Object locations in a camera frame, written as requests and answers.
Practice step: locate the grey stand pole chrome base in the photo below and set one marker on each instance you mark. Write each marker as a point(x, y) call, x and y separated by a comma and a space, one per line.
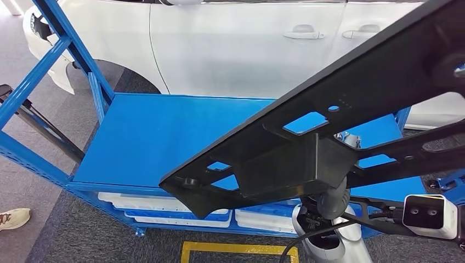
point(47, 130)

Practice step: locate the black plastic panel part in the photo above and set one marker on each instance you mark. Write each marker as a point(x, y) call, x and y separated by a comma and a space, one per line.
point(363, 80)

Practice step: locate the person's foot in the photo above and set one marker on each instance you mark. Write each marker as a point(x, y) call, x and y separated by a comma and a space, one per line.
point(12, 219)

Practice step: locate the white car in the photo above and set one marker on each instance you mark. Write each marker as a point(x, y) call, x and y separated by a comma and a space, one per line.
point(218, 47)

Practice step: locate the yellow floor tape square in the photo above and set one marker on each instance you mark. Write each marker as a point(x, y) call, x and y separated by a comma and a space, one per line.
point(236, 248)

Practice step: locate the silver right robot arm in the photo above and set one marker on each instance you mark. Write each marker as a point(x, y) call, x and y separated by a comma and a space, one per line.
point(348, 243)

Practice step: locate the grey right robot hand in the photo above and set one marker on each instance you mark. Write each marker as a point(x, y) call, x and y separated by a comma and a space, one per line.
point(332, 203)

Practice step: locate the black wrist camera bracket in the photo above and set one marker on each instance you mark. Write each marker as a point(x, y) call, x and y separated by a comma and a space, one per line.
point(381, 225)

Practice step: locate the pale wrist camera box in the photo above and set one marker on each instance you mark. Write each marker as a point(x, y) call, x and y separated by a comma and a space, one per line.
point(428, 216)

